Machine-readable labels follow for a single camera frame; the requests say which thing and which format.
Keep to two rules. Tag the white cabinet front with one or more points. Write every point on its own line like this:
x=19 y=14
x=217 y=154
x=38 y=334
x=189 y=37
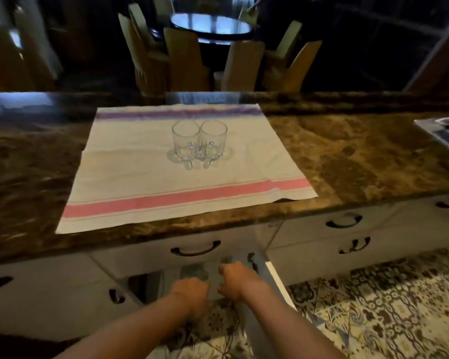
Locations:
x=396 y=250
x=52 y=314

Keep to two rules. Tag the person's right fingers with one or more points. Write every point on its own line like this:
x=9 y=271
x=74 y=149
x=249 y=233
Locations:
x=226 y=280

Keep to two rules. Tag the white drawer front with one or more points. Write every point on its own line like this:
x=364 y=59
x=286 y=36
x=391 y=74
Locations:
x=153 y=254
x=52 y=272
x=363 y=220

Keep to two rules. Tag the person's right forearm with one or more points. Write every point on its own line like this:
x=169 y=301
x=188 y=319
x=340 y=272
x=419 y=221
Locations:
x=284 y=321

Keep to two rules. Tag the white patterned tray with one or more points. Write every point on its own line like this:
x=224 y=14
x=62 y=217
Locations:
x=443 y=134

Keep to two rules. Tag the clear glass mug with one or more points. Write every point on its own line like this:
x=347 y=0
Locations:
x=184 y=142
x=214 y=140

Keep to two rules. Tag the white open cabinet door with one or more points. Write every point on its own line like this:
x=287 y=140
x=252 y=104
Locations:
x=275 y=280

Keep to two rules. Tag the person's left forearm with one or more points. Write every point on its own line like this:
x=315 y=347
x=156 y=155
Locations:
x=131 y=329

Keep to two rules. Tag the person's left hand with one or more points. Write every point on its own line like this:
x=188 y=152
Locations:
x=189 y=293

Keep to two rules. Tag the person's right hand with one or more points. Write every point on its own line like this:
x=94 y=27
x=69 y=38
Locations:
x=241 y=278

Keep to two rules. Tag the white striped kitchen towel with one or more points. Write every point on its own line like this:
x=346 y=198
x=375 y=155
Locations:
x=179 y=171

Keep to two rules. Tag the person's left fingers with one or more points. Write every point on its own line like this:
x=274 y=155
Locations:
x=204 y=297

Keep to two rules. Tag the round glossy dining table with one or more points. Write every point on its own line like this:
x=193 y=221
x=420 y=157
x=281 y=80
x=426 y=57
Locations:
x=211 y=26

